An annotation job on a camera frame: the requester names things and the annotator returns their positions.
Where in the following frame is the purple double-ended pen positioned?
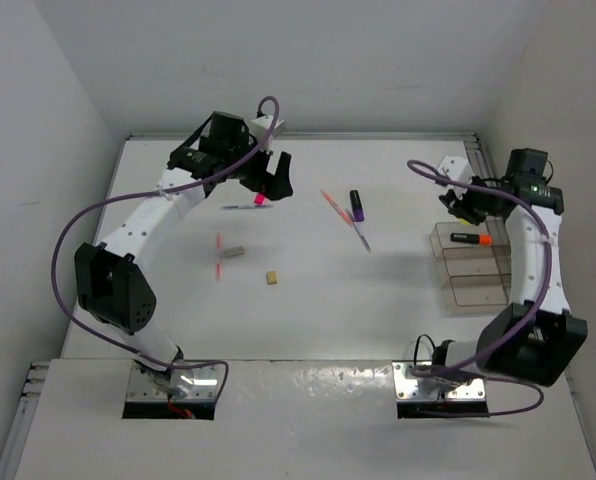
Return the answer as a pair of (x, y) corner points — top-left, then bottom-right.
(345, 209), (372, 253)

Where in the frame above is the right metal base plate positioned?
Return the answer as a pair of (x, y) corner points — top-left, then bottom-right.
(392, 361), (486, 404)

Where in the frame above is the metal base plate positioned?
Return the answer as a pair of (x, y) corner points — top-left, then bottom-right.
(126, 363), (218, 402)
(392, 361), (486, 404)

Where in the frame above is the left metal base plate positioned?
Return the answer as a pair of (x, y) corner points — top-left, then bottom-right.
(126, 363), (218, 402)

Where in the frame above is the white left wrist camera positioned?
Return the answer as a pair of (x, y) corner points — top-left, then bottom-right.
(248, 115), (285, 151)

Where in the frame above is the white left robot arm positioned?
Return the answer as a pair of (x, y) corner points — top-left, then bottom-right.
(74, 112), (293, 380)

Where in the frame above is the clear plastic organizer tray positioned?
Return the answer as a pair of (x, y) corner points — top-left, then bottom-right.
(429, 219), (511, 316)

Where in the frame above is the grey white eraser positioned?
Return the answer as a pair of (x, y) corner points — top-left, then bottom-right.
(222, 246), (245, 258)

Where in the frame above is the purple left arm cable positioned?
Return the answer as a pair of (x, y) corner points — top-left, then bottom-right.
(51, 96), (285, 401)

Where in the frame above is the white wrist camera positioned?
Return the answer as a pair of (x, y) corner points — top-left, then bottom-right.
(438, 156), (474, 184)
(248, 115), (285, 151)

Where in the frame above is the pink double-ended pen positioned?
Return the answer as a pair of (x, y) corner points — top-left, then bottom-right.
(215, 233), (223, 283)

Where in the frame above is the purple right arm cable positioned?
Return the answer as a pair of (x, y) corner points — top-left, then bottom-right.
(407, 159), (554, 418)

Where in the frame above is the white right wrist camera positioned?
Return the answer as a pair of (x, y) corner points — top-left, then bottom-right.
(438, 156), (474, 184)

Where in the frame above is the orange double-ended pen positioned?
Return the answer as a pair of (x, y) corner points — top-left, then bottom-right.
(320, 189), (353, 226)

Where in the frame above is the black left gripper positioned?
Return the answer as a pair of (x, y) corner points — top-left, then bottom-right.
(222, 132), (291, 200)

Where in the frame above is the tan eraser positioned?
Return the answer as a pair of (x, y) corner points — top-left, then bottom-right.
(266, 271), (278, 285)

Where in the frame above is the blue ballpoint pen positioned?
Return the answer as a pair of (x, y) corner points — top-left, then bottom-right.
(220, 204), (274, 211)

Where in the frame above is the orange black highlighter marker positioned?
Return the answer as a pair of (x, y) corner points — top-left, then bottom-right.
(450, 232), (493, 247)

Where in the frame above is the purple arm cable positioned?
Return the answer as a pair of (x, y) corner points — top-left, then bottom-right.
(407, 159), (554, 418)
(51, 96), (285, 401)

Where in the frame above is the pink black highlighter marker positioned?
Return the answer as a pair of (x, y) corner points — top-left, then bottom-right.
(253, 188), (268, 206)

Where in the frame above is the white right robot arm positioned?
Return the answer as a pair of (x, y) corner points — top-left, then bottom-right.
(407, 148), (588, 387)

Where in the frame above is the purple black highlighter marker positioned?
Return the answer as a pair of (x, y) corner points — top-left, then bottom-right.
(349, 190), (365, 222)

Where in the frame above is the aluminium frame rail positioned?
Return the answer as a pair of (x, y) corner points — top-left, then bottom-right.
(126, 131), (477, 145)

